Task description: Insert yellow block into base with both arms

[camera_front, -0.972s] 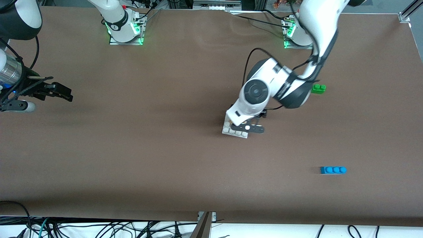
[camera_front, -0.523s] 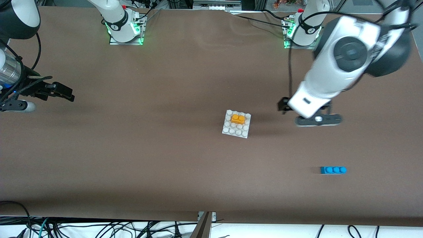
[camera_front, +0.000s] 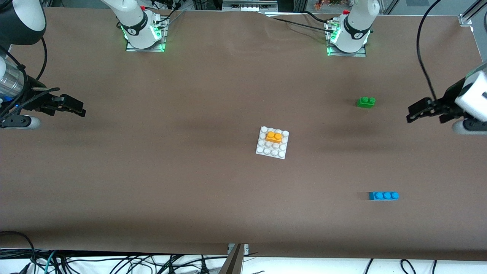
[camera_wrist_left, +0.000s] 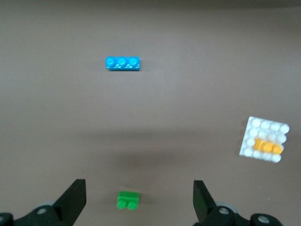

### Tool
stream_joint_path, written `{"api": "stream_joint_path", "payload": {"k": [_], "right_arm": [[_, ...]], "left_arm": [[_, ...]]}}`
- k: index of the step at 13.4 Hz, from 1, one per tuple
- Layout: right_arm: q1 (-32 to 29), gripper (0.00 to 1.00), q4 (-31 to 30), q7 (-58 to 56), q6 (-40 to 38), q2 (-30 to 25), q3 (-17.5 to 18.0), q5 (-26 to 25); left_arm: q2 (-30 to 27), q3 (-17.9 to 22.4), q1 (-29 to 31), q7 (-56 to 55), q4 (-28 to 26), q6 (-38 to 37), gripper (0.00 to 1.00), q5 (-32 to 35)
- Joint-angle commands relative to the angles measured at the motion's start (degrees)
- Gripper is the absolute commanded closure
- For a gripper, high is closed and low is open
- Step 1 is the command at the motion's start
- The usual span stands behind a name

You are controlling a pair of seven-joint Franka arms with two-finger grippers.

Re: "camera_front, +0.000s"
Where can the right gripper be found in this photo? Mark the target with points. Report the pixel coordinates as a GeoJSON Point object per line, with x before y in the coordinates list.
{"type": "Point", "coordinates": [31, 102]}

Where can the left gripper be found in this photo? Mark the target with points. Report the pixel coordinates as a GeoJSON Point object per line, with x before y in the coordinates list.
{"type": "Point", "coordinates": [450, 99]}

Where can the yellow two-stud block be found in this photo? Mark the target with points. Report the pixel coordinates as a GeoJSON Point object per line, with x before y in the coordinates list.
{"type": "Point", "coordinates": [274, 137]}

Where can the white studded base plate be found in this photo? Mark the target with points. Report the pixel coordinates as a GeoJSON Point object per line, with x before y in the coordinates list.
{"type": "Point", "coordinates": [266, 150]}

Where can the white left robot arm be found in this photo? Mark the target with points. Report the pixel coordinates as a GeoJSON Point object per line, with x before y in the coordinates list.
{"type": "Point", "coordinates": [357, 23]}

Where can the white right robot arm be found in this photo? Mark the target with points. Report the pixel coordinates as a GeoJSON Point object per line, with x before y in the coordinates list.
{"type": "Point", "coordinates": [133, 23]}

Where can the green two-stud block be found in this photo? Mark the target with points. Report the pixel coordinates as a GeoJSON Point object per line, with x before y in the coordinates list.
{"type": "Point", "coordinates": [365, 102]}

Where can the blue three-stud block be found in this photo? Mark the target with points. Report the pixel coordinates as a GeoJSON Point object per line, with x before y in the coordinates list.
{"type": "Point", "coordinates": [382, 196]}

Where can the silver ribbed cylinder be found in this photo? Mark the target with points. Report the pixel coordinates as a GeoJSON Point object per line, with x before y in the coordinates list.
{"type": "Point", "coordinates": [11, 82]}

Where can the brown table cover sheet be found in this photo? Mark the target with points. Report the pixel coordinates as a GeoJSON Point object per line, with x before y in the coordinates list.
{"type": "Point", "coordinates": [190, 95]}

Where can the colourful small toys pile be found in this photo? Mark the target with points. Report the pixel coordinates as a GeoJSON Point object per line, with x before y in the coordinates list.
{"type": "Point", "coordinates": [331, 3]}

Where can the grey power strip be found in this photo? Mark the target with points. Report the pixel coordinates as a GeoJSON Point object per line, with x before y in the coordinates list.
{"type": "Point", "coordinates": [247, 5]}

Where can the aluminium frame profile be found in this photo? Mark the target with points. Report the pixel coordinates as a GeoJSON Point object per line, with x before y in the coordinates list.
{"type": "Point", "coordinates": [470, 13]}

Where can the dark table support post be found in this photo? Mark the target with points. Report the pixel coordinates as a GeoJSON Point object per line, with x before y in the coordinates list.
{"type": "Point", "coordinates": [232, 266]}

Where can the small metal table bracket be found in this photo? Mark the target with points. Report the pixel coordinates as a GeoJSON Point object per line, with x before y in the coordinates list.
{"type": "Point", "coordinates": [246, 249]}

